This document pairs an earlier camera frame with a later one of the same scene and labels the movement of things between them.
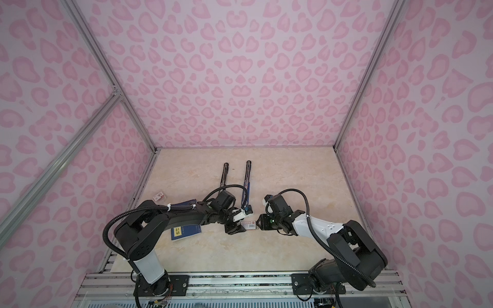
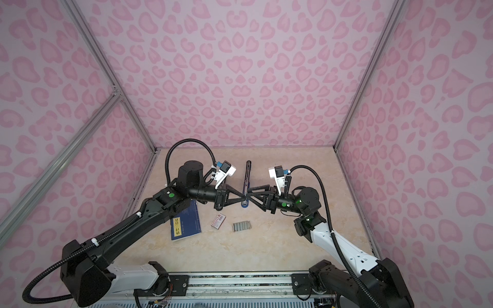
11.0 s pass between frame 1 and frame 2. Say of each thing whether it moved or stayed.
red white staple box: moved
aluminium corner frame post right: stayed
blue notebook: stayed
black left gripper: moved
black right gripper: moved
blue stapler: stayed
